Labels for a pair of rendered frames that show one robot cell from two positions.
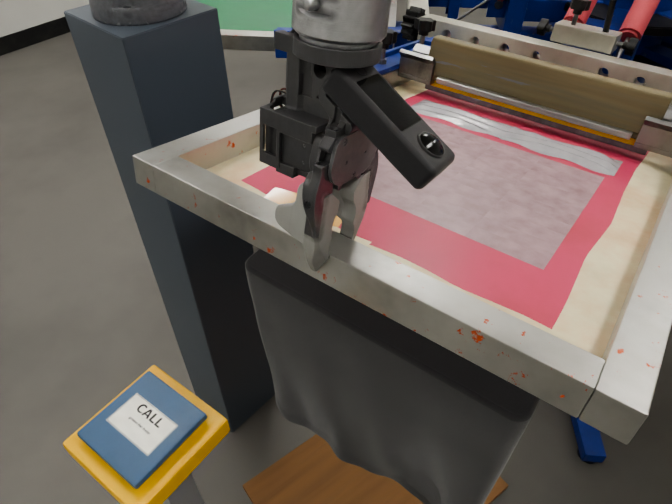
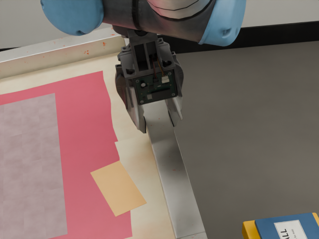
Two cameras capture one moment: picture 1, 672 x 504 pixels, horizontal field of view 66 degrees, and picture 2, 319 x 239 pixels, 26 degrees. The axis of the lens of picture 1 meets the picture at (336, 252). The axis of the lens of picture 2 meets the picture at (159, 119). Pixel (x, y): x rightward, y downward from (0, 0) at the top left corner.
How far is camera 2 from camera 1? 118 cm
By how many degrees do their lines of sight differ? 90
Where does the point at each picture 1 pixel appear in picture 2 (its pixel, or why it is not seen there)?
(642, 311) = (75, 41)
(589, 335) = (92, 63)
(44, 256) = not seen: outside the picture
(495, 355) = not seen: hidden behind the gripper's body
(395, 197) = (48, 170)
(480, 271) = (86, 104)
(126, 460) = (310, 225)
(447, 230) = (60, 133)
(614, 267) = (19, 81)
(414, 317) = not seen: hidden behind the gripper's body
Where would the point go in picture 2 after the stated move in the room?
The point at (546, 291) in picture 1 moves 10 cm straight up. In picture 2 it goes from (73, 84) to (69, 34)
